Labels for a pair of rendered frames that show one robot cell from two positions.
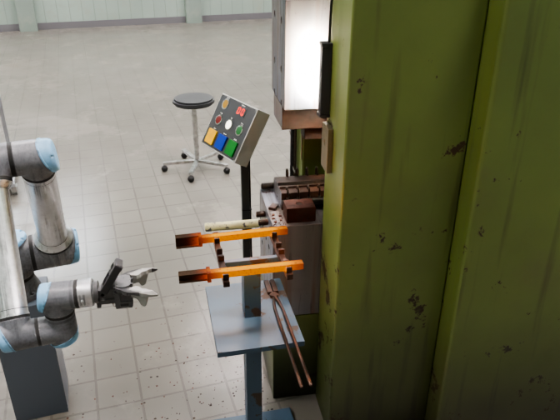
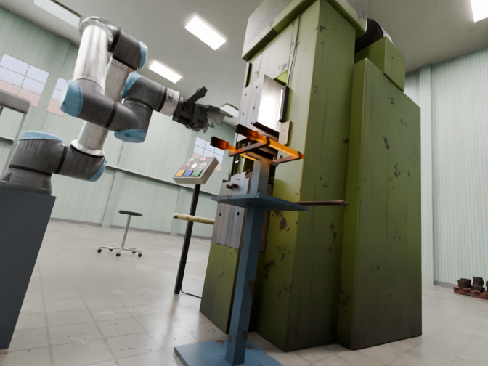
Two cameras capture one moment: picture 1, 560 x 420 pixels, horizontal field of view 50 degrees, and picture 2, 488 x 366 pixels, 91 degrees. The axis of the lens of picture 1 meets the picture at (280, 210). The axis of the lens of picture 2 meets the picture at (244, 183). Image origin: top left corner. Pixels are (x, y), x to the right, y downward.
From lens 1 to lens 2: 1.78 m
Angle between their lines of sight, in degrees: 44
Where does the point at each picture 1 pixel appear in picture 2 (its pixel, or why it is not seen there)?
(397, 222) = (326, 170)
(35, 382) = not seen: outside the picture
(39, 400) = not seen: outside the picture
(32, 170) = (129, 47)
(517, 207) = (375, 172)
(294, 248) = not seen: hidden behind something
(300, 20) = (269, 85)
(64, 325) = (144, 112)
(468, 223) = (359, 174)
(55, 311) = (143, 92)
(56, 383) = (14, 301)
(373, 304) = (315, 224)
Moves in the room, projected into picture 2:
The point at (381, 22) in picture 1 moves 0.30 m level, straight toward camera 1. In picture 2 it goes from (323, 67) to (353, 34)
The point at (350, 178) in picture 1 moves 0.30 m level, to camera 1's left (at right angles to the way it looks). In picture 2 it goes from (309, 133) to (268, 118)
